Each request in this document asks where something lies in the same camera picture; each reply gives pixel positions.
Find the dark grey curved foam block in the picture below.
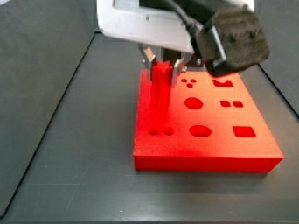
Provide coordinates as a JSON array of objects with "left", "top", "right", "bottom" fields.
[{"left": 163, "top": 49, "right": 182, "bottom": 64}]

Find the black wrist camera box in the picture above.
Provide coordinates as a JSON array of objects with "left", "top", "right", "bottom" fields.
[{"left": 197, "top": 8, "right": 270, "bottom": 77}]

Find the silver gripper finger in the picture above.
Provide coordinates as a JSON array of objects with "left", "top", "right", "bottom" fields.
[
  {"left": 173, "top": 52, "right": 193, "bottom": 86},
  {"left": 138, "top": 44, "right": 157, "bottom": 80}
]

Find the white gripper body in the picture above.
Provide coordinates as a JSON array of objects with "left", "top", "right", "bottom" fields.
[{"left": 96, "top": 0, "right": 255, "bottom": 53}]

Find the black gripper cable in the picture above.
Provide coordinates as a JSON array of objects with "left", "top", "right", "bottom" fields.
[{"left": 163, "top": 0, "right": 205, "bottom": 38}]

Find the red star prism peg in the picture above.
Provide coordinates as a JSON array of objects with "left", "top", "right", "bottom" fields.
[{"left": 149, "top": 61, "right": 174, "bottom": 135}]

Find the red shape sorter block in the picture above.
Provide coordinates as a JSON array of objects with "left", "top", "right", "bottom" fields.
[{"left": 134, "top": 72, "right": 285, "bottom": 172}]

